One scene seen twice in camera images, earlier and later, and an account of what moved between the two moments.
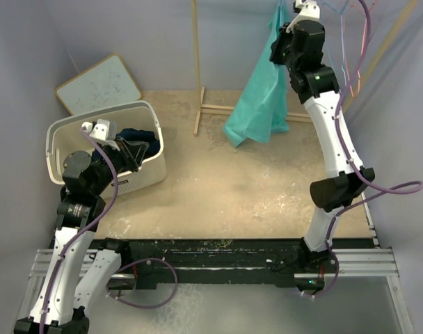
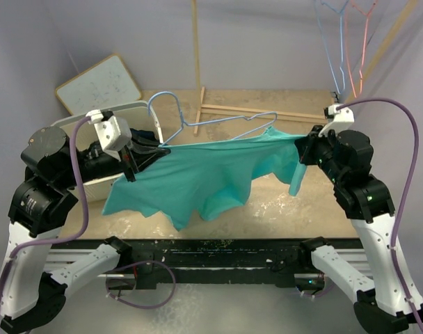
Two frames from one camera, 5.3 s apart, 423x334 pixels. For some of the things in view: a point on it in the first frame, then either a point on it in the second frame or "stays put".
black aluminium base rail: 197,264 stays put
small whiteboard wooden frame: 106,83 stays put
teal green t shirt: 261,109 to 209,175
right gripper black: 276,56 to 308,142
